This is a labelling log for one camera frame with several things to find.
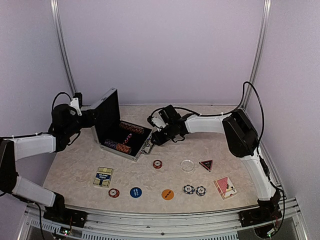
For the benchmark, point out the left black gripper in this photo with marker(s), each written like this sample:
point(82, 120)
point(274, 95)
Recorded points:
point(89, 121)

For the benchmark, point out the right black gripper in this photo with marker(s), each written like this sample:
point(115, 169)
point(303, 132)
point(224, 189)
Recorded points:
point(159, 140)

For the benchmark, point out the aluminium poker chip case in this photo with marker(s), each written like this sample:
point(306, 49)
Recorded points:
point(108, 118)

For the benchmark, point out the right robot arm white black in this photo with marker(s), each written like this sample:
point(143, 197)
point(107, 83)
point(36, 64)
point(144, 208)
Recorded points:
point(243, 142)

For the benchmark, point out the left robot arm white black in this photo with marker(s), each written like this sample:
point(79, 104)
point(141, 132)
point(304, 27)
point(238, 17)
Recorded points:
point(68, 119)

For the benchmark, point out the chip row in case front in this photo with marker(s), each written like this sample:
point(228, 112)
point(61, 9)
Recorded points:
point(118, 146)

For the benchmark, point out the chip row in case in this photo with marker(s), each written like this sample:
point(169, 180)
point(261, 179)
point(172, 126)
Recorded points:
point(131, 128)
point(118, 146)

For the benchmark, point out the clear round dealer button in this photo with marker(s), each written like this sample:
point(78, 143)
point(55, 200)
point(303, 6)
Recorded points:
point(187, 165)

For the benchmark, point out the red poker chip stack centre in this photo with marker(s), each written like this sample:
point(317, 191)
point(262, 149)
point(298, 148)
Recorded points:
point(157, 164)

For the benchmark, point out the chip row in case back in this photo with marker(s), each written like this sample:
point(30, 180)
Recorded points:
point(131, 128)

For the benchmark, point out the black pink triangular button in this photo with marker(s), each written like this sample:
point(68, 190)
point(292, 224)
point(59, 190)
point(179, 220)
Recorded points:
point(207, 164)

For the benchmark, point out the blue playing card box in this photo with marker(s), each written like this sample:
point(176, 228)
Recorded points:
point(103, 177)

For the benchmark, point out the blue white poker chip stack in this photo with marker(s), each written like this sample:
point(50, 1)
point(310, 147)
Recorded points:
point(188, 189)

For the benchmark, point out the orange big blind button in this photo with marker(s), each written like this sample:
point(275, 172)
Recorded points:
point(167, 194)

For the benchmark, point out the blue small blind button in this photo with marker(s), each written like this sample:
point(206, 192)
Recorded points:
point(135, 192)

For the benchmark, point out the red playing card deck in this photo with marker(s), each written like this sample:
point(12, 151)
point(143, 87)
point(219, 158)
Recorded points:
point(225, 187)

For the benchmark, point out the red poker chip front left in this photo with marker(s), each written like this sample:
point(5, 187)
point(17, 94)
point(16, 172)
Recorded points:
point(114, 193)

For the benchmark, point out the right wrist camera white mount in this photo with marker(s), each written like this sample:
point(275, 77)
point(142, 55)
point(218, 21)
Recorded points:
point(156, 122)

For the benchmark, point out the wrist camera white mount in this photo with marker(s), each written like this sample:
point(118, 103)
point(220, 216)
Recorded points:
point(156, 122)
point(77, 102)

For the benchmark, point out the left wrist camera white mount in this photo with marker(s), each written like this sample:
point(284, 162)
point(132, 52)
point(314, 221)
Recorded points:
point(77, 102)

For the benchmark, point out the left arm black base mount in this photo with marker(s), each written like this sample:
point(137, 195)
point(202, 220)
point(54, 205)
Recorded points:
point(70, 217)

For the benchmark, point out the aluminium front rail frame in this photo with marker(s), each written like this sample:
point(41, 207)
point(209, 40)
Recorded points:
point(112, 225)

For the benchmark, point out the left aluminium corner post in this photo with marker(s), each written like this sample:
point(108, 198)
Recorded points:
point(62, 46)

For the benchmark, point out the aluminium corner post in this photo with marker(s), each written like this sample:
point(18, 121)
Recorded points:
point(261, 40)
point(62, 46)

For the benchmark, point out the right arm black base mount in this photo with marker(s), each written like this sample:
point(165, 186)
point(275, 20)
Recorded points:
point(255, 216)

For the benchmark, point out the right aluminium corner post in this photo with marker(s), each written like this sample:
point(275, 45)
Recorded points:
point(261, 40)

